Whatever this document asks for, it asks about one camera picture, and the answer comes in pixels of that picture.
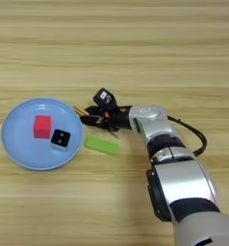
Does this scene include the small black white square box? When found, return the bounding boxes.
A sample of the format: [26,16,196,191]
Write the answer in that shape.
[49,128,72,152]

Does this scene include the green rectangular block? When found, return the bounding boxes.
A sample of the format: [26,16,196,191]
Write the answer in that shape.
[84,135,121,158]

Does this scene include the black box with white label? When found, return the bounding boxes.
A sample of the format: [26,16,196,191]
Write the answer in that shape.
[92,86,118,111]

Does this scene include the round blue plate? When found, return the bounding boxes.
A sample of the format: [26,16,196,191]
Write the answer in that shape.
[0,97,86,171]

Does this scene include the red cube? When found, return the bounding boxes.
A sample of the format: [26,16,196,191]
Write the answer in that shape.
[33,114,53,140]

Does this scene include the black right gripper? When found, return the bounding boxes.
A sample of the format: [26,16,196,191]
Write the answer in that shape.
[79,104,134,133]

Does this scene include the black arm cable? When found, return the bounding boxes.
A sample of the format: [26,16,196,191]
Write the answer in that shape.
[166,114,208,159]

